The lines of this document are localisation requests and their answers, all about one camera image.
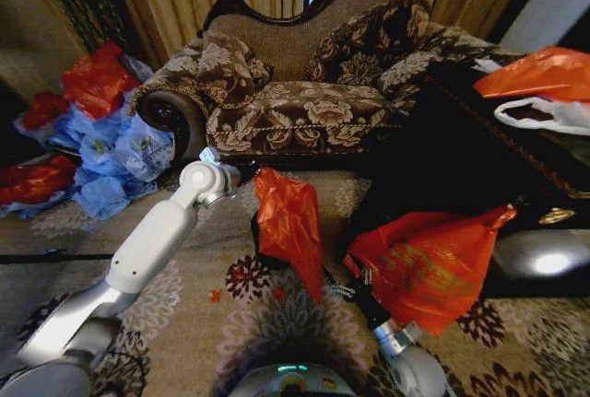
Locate red plastic garbage bag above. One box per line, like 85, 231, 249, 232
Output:
253, 166, 518, 339

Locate black trash bin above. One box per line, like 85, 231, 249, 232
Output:
249, 210, 384, 324

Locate blue printed plastic bag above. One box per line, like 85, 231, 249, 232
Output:
113, 114, 176, 183

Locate crumpled red plastic bag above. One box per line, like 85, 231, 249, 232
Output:
60, 41, 140, 122

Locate small red plastic bag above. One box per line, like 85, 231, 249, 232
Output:
20, 90, 70, 131

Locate flat red plastic bag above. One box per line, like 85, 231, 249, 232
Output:
0, 154, 78, 207

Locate white plastic bag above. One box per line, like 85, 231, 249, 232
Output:
492, 95, 590, 136

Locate orange-red plastic bag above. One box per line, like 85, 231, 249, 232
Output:
472, 45, 590, 104

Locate brown floral chaise sofa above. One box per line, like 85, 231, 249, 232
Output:
127, 0, 527, 164

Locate white robot front shell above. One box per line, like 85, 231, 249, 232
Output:
229, 349, 372, 397

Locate small brown floral cushion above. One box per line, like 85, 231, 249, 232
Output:
195, 29, 276, 111

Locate beige floral rug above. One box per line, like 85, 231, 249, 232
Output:
0, 164, 590, 397

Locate large brown floral cushion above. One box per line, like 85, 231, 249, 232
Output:
305, 0, 437, 88

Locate glossy black round stool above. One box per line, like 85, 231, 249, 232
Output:
478, 228, 590, 299

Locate dark wooden coffee table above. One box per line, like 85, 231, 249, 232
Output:
348, 63, 590, 234

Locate black floor cable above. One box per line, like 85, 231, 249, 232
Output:
0, 251, 114, 265

